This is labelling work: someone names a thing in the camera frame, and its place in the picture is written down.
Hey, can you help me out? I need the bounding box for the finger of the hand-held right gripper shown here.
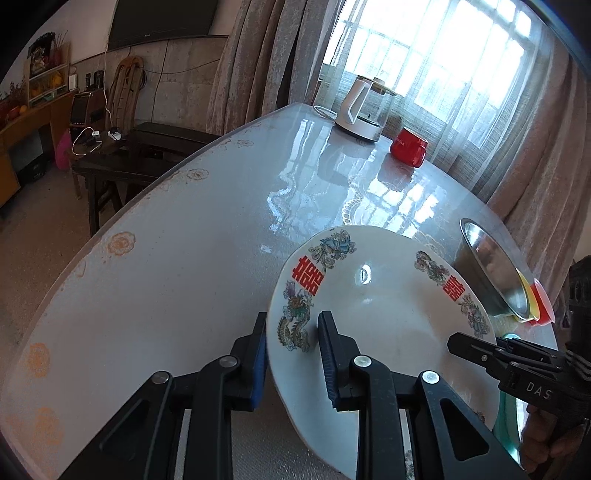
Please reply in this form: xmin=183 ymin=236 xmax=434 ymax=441
xmin=447 ymin=332 xmax=568 ymax=412
xmin=498 ymin=338 xmax=565 ymax=370

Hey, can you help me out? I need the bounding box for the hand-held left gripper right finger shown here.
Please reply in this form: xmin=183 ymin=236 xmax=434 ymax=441
xmin=318 ymin=311 xmax=529 ymax=480

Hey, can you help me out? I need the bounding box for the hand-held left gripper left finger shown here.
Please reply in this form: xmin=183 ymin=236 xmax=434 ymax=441
xmin=60 ymin=311 xmax=269 ymax=480

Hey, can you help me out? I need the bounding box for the teal plate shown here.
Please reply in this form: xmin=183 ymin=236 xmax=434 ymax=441
xmin=492 ymin=332 xmax=526 ymax=467

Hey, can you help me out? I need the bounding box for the white dragon print plate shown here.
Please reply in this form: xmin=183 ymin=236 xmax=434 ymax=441
xmin=267 ymin=225 xmax=498 ymax=478

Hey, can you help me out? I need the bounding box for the person's right hand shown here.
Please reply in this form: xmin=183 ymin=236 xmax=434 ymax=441
xmin=521 ymin=401 xmax=591 ymax=472

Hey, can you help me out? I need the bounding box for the yellow bowl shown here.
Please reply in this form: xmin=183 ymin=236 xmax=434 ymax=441
xmin=517 ymin=272 xmax=542 ymax=322

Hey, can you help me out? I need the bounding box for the stainless steel bowl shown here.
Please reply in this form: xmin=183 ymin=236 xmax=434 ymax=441
xmin=459 ymin=218 xmax=533 ymax=321

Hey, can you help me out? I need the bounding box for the floral lace tablecloth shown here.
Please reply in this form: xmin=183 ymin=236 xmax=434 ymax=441
xmin=0 ymin=102 xmax=561 ymax=480

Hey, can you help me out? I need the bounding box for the beige curtain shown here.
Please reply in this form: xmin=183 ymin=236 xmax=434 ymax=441
xmin=205 ymin=0 xmax=352 ymax=137
xmin=487 ymin=28 xmax=591 ymax=287

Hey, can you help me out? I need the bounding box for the red mug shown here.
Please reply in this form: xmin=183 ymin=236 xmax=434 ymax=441
xmin=390 ymin=128 xmax=428 ymax=168

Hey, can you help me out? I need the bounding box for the dark wooden table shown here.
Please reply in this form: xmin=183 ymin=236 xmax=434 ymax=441
xmin=69 ymin=134 xmax=185 ymax=234

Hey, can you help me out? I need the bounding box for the dark wooden bench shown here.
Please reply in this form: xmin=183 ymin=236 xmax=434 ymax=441
xmin=122 ymin=121 xmax=221 ymax=162

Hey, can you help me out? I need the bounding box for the white glass electric kettle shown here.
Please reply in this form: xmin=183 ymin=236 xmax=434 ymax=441
xmin=314 ymin=75 xmax=399 ymax=143

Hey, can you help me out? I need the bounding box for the sheer white curtain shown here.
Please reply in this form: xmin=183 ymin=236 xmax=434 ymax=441
xmin=318 ymin=0 xmax=546 ymax=199

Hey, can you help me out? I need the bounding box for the pink plastic object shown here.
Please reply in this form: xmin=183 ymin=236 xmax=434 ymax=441
xmin=54 ymin=131 xmax=71 ymax=170

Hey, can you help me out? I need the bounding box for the wooden chair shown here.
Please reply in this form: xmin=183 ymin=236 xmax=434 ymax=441
xmin=105 ymin=56 xmax=145 ymax=134

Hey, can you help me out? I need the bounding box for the black speaker box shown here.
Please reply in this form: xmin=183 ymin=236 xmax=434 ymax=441
xmin=70 ymin=91 xmax=105 ymax=126

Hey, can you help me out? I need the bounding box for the wooden cabinet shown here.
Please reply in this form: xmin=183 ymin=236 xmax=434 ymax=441
xmin=0 ymin=90 xmax=77 ymax=208

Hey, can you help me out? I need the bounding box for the white display shelf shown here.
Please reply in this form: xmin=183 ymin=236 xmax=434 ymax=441
xmin=25 ymin=62 xmax=71 ymax=109

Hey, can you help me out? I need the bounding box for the white charger cable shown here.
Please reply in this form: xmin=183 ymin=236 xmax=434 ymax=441
xmin=71 ymin=46 xmax=122 ymax=158

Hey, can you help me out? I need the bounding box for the black wall television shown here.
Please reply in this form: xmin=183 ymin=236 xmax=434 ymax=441
xmin=107 ymin=0 xmax=219 ymax=51

